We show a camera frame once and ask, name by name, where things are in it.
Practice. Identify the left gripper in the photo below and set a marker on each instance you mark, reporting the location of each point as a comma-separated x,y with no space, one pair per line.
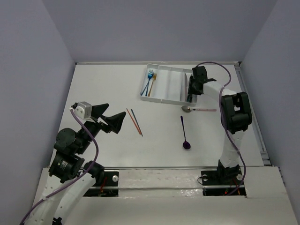
101,122

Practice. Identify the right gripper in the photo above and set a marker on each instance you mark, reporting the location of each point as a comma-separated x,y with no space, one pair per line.
191,90

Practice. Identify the pink handled knife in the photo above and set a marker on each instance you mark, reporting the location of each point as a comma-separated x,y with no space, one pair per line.
185,86

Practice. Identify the blue chopstick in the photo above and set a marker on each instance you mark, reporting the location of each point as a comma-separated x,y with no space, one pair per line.
136,121

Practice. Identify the pink handled silver spoon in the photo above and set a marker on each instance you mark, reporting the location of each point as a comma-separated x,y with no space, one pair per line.
188,109

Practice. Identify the gold fork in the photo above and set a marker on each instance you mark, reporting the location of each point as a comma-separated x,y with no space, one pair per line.
153,80

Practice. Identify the purple spoon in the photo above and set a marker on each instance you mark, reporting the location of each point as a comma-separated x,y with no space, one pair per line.
186,144

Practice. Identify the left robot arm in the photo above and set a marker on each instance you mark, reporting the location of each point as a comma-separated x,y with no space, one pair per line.
74,169

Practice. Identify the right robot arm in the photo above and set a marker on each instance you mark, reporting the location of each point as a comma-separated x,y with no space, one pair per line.
235,116

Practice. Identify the orange chopstick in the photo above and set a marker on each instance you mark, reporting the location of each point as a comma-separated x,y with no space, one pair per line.
134,122

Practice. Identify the white divided cutlery tray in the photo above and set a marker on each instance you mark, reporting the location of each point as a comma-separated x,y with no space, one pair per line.
168,87

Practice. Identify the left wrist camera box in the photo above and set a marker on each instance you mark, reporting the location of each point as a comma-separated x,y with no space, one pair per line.
83,110

